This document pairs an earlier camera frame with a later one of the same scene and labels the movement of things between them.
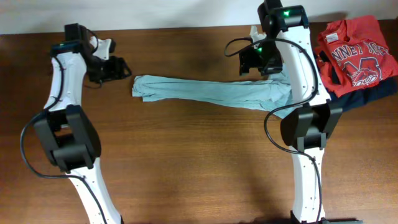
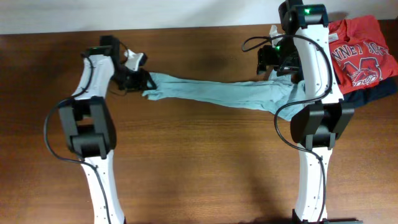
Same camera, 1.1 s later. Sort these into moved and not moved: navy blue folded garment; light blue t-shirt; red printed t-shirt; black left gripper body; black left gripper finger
Moved: black left gripper body; black left gripper finger
Not moved: navy blue folded garment; red printed t-shirt; light blue t-shirt
